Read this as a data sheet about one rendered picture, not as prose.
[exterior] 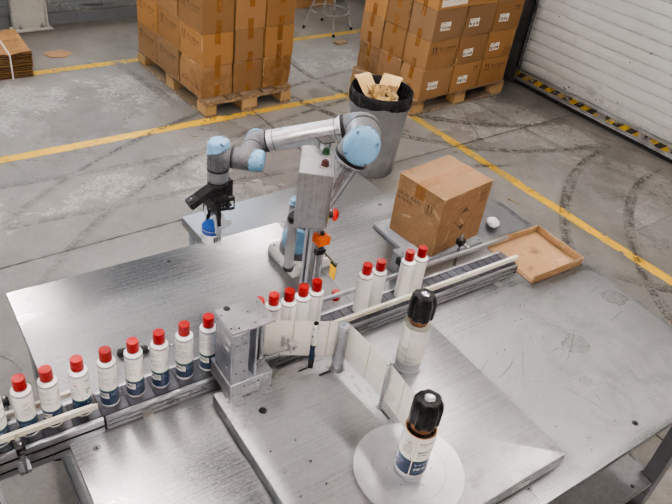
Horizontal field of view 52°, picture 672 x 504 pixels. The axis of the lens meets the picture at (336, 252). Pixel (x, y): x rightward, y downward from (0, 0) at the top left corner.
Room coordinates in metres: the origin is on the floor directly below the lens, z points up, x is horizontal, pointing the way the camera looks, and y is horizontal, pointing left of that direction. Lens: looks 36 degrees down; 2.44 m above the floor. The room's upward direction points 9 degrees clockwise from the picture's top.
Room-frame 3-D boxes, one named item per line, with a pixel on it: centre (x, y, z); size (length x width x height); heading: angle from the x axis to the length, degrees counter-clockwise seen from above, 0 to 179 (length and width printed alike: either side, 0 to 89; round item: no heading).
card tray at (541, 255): (2.38, -0.82, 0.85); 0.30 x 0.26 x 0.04; 129
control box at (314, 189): (1.76, 0.09, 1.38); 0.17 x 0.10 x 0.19; 4
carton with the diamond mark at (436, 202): (2.43, -0.39, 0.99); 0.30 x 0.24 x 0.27; 136
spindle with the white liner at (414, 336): (1.59, -0.28, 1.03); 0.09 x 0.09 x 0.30
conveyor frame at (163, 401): (1.76, -0.05, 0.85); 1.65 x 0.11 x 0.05; 129
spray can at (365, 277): (1.82, -0.11, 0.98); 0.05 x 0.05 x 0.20
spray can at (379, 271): (1.85, -0.16, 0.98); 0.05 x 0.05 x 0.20
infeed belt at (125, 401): (1.76, -0.05, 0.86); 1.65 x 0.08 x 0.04; 129
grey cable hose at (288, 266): (1.74, 0.14, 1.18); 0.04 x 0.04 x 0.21
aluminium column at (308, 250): (1.85, 0.08, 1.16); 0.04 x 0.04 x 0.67; 39
